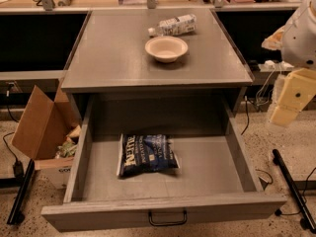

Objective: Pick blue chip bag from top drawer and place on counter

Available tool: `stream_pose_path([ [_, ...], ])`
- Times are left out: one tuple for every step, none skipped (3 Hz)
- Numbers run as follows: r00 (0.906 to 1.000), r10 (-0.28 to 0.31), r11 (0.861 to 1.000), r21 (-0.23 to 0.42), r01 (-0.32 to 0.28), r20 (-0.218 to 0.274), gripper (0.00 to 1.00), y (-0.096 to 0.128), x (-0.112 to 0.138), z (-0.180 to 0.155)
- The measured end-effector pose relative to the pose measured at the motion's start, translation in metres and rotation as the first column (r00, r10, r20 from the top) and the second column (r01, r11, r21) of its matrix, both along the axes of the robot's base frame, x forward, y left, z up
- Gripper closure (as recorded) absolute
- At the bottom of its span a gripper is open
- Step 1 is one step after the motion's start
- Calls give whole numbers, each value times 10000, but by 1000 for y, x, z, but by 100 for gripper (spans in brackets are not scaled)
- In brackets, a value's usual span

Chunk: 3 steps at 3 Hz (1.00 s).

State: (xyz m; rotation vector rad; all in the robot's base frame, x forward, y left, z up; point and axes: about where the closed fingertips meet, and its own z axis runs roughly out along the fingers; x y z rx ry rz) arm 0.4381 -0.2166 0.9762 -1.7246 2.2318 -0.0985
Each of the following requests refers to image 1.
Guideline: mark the white paper bowl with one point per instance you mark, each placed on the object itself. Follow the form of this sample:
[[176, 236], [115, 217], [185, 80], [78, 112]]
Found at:
[[166, 49]]

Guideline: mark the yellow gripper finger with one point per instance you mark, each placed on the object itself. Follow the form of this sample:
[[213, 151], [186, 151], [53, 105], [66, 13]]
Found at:
[[273, 42], [291, 94]]

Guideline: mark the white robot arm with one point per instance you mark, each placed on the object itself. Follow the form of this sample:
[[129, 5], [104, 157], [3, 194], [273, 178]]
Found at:
[[296, 41]]

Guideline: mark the clear plastic water bottle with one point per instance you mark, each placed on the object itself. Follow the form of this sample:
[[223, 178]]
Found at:
[[175, 26]]

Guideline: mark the black bar floor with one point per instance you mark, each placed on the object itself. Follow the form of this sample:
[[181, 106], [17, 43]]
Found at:
[[16, 216], [297, 189]]

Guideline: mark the grey cabinet counter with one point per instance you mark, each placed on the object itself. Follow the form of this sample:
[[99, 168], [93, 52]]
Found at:
[[114, 83]]

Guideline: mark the black drawer handle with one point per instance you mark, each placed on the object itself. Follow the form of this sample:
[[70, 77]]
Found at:
[[166, 219]]

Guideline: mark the blue chip bag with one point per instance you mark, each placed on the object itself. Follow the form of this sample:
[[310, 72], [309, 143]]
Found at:
[[138, 154]]

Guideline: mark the grey open top drawer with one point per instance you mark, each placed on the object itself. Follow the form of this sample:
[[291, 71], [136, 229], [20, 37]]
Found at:
[[215, 181]]

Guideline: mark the black bar right floor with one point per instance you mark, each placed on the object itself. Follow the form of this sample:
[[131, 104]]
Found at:
[[297, 189]]

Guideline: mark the black bar left floor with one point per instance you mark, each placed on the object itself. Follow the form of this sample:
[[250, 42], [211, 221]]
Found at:
[[16, 216]]

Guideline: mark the brown cardboard box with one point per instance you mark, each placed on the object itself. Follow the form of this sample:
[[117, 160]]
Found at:
[[44, 126]]

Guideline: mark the white power strip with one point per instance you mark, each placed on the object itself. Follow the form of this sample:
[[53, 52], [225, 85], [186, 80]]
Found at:
[[270, 65]]

